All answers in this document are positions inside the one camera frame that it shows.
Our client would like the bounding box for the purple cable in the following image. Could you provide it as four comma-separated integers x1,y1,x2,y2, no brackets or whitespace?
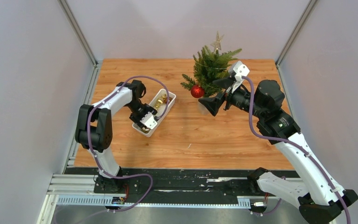
86,75,171,214
241,76,352,224

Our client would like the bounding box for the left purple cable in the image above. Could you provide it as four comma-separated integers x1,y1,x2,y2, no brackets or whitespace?
86,75,171,214

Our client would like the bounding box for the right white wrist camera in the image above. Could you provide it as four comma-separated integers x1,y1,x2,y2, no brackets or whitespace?
228,61,250,93

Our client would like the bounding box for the small green christmas tree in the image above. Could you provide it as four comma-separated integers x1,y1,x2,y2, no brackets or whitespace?
180,45,242,99

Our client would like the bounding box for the gold finial ornament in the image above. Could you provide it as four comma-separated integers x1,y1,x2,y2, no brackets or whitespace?
153,94,167,110

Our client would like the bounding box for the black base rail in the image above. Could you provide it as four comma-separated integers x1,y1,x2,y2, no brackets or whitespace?
93,168,278,205

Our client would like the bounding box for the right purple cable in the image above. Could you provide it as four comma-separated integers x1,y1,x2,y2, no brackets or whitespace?
241,76,352,224

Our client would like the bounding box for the white slotted cable duct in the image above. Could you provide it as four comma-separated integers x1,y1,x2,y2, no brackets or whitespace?
56,195,251,209

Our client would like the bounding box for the white ornament tray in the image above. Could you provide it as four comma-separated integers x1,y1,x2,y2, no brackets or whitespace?
132,89,176,137

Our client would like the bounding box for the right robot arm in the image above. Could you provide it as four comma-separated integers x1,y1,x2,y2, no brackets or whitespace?
199,77,358,224

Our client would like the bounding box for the aluminium frame post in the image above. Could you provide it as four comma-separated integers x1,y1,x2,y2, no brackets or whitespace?
275,0,319,68
58,0,98,67

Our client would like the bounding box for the right aluminium frame post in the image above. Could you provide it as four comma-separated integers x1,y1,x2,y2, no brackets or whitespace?
275,0,319,68

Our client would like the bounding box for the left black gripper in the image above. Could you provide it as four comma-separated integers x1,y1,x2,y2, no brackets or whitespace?
127,100,158,129

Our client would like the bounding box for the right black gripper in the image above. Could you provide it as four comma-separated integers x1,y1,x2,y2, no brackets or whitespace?
198,75,266,119

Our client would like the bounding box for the red glitter ball ornament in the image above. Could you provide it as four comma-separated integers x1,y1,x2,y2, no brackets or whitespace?
190,85,205,98

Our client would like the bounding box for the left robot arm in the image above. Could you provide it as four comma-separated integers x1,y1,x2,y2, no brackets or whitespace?
75,80,158,193

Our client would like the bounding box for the left aluminium frame post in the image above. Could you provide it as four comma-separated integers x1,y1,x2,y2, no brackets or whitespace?
58,0,98,67

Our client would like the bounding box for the silver star ornament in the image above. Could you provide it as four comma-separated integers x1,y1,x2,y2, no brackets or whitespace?
210,31,224,51

